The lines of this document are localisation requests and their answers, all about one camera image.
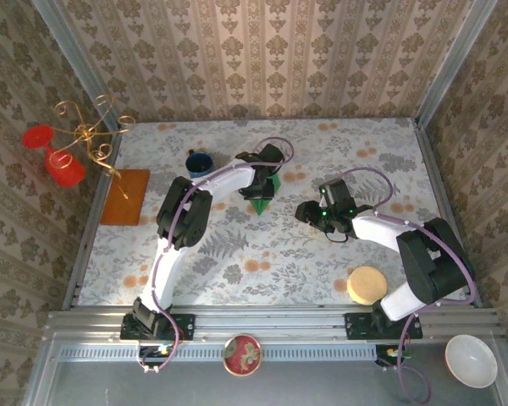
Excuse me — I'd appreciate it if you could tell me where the white bowl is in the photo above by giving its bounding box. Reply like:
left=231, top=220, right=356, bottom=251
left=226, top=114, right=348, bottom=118
left=444, top=334, right=499, bottom=389

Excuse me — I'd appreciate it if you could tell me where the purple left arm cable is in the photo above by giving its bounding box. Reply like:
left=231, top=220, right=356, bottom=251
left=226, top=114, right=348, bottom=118
left=135, top=137, right=296, bottom=376

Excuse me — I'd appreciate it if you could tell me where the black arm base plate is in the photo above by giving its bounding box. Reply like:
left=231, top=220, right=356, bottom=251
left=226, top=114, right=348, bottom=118
left=120, top=313, right=196, bottom=342
left=344, top=311, right=423, bottom=341

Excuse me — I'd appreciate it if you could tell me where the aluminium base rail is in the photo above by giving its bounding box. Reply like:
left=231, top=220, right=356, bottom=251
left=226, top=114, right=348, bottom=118
left=46, top=304, right=505, bottom=342

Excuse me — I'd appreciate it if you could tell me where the round cork coaster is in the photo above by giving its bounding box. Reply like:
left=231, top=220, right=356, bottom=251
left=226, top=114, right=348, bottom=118
left=345, top=265, right=387, bottom=305

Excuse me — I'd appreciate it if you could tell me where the aluminium side rail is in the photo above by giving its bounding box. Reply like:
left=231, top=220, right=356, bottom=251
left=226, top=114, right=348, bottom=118
left=62, top=126, right=124, bottom=310
left=412, top=118, right=484, bottom=309

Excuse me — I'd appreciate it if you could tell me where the gold wire stand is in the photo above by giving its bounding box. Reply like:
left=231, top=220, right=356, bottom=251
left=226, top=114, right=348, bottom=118
left=53, top=93, right=137, bottom=200

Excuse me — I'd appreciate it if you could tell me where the red plastic goblet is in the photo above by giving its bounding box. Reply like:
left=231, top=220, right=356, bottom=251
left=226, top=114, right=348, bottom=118
left=22, top=124, right=86, bottom=188

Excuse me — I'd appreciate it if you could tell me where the small controller circuit board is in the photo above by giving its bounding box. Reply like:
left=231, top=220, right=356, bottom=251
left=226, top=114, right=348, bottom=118
left=375, top=344, right=411, bottom=367
left=138, top=344, right=174, bottom=365

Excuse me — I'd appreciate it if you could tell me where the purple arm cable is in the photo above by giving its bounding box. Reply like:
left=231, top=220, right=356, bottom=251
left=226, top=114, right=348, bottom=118
left=135, top=137, right=296, bottom=376
left=346, top=167, right=478, bottom=403

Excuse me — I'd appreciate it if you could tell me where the red floral bowl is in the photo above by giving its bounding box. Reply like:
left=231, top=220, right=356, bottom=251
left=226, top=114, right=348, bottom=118
left=223, top=333, right=263, bottom=377

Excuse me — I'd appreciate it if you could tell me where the blue enamel mug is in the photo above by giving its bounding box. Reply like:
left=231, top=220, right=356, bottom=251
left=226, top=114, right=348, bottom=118
left=185, top=148, right=216, bottom=181

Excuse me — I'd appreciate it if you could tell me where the grey slotted cable duct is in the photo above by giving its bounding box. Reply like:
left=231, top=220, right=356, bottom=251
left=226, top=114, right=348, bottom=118
left=58, top=344, right=380, bottom=364

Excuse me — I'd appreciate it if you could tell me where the green paper sheet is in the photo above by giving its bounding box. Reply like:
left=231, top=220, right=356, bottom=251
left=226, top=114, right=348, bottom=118
left=248, top=175, right=283, bottom=217

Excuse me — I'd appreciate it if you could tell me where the floral patterned table cover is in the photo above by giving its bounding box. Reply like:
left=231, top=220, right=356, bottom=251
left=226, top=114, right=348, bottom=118
left=76, top=118, right=469, bottom=306

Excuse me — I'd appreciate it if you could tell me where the aluminium frame post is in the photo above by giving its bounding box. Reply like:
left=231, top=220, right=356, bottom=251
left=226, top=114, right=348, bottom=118
left=414, top=0, right=499, bottom=123
left=31, top=0, right=124, bottom=132

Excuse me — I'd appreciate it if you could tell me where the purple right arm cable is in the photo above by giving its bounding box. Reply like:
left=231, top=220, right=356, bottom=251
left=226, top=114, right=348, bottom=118
left=346, top=167, right=478, bottom=403

